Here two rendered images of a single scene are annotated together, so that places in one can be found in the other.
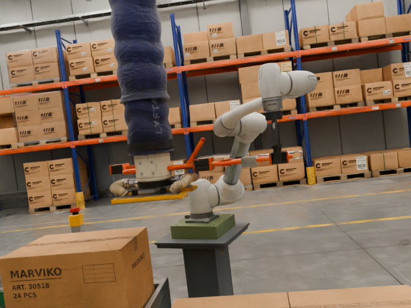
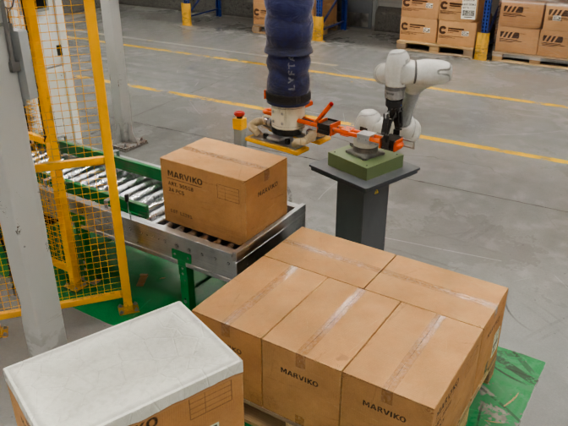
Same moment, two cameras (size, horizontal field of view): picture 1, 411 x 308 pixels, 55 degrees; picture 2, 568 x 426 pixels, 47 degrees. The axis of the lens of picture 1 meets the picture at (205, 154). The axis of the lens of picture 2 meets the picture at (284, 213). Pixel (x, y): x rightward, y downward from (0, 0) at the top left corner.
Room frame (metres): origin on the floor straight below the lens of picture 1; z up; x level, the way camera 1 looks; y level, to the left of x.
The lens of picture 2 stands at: (-1.02, -1.07, 2.32)
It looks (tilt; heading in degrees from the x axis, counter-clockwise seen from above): 27 degrees down; 25
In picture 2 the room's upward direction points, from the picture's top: straight up
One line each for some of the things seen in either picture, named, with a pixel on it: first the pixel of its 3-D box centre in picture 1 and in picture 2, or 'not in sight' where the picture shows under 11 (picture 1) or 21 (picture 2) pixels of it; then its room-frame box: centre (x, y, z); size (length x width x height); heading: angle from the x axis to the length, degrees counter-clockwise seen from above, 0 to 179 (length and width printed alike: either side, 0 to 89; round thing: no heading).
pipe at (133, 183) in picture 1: (155, 183); (287, 128); (1.88, 0.26, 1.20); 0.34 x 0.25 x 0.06; 77
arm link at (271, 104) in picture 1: (272, 105); (395, 91); (1.75, -0.32, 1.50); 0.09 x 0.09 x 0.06
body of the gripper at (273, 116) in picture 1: (274, 121); (393, 107); (1.75, -0.32, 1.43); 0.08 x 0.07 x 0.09; 166
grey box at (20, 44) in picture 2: not in sight; (14, 62); (1.09, 1.22, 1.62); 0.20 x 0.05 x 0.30; 82
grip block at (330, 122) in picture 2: (203, 164); (328, 126); (1.83, 0.01, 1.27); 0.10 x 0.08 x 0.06; 167
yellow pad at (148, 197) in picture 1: (148, 194); (276, 140); (1.79, 0.28, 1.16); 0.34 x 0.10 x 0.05; 77
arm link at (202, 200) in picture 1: (201, 195); (368, 128); (2.63, 0.06, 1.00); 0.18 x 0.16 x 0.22; 112
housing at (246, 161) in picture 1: (249, 161); (366, 137); (1.78, -0.20, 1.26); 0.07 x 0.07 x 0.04; 77
